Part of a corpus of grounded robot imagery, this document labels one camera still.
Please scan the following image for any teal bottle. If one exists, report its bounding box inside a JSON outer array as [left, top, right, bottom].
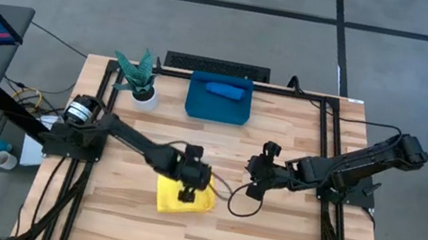
[[0, 137, 15, 154]]

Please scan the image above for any black floor cable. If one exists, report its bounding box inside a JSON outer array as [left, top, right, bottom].
[[25, 20, 94, 59]]

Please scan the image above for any blue microfiber towel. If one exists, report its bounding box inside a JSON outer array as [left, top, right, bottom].
[[203, 79, 247, 103]]

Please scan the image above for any green plant in white pot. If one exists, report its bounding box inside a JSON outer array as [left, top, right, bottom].
[[104, 43, 169, 114]]

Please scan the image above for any yellow cable loop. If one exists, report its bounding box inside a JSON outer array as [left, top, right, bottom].
[[9, 83, 46, 113]]

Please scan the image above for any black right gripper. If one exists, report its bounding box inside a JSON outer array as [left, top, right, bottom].
[[241, 137, 303, 207]]

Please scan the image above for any black keyboard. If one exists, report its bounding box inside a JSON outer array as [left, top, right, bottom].
[[163, 49, 272, 85]]

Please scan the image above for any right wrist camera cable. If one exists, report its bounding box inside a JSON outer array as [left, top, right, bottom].
[[224, 179, 268, 222]]

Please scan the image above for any yellow microfiber towel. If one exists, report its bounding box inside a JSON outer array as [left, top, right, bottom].
[[151, 166, 222, 223]]

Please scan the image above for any white box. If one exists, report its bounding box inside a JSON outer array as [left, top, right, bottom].
[[18, 110, 62, 171]]

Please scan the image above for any white mug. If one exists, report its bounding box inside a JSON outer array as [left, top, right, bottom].
[[0, 150, 20, 172]]

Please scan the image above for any black aluminium table frame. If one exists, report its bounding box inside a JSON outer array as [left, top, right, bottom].
[[4, 43, 419, 240]]

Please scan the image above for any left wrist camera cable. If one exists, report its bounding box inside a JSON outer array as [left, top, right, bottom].
[[206, 171, 237, 200]]

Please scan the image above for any blue plastic basket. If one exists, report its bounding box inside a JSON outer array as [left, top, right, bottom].
[[182, 68, 258, 128]]

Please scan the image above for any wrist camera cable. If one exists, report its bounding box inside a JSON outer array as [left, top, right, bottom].
[[224, 179, 268, 222], [206, 171, 237, 200]]

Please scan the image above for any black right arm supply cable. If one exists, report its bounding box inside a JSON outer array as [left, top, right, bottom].
[[283, 75, 411, 137]]

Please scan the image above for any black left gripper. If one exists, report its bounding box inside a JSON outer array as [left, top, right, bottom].
[[169, 142, 217, 207]]

